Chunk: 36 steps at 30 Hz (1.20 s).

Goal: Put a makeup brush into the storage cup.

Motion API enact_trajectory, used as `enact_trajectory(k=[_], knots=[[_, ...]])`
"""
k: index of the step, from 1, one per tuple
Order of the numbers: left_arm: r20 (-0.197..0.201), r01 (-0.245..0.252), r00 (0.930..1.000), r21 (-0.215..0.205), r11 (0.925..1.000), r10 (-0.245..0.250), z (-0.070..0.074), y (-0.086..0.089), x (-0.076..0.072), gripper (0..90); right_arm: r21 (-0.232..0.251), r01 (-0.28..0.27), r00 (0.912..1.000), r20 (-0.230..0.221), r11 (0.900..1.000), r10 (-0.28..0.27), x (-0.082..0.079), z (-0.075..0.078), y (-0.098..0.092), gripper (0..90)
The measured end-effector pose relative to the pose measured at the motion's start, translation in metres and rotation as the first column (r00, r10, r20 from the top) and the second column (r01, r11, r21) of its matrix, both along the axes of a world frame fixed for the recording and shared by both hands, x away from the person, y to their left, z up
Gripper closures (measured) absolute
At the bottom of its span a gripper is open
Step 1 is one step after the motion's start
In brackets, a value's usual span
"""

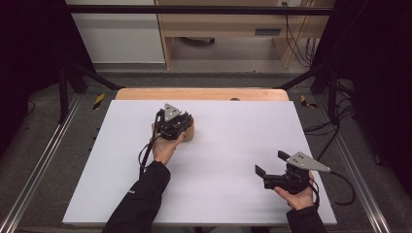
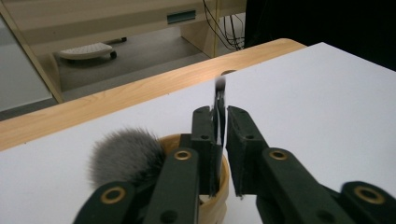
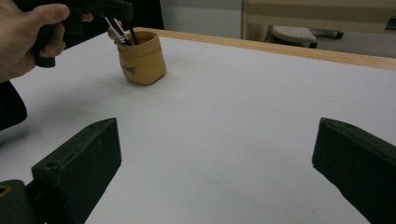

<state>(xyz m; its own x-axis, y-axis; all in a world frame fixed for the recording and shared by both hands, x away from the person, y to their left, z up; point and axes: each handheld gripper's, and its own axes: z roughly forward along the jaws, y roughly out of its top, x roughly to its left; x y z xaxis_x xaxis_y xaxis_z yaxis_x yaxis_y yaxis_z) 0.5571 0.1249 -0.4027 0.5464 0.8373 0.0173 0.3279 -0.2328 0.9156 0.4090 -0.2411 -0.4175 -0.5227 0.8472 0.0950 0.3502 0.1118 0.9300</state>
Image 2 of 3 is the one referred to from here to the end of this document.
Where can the large black makeup brush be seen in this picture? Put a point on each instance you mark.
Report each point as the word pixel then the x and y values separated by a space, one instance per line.
pixel 127 155

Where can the low wheeled platform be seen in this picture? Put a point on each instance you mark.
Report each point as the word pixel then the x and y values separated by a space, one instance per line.
pixel 87 50

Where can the wooden brush holder cup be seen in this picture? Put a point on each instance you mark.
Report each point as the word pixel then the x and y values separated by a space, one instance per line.
pixel 218 199

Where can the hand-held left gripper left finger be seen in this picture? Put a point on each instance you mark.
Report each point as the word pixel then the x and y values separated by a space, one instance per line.
pixel 204 137

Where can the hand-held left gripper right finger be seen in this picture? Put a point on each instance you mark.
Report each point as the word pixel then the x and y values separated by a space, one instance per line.
pixel 246 149

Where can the light wooden desk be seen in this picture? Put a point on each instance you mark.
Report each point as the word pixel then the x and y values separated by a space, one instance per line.
pixel 93 18

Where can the white board sheet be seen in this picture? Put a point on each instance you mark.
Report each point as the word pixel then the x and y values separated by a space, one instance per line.
pixel 311 109

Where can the white cabinet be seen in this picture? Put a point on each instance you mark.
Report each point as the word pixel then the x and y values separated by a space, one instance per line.
pixel 18 77

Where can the thin black eyeliner pencil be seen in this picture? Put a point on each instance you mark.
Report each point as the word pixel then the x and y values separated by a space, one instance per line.
pixel 220 105

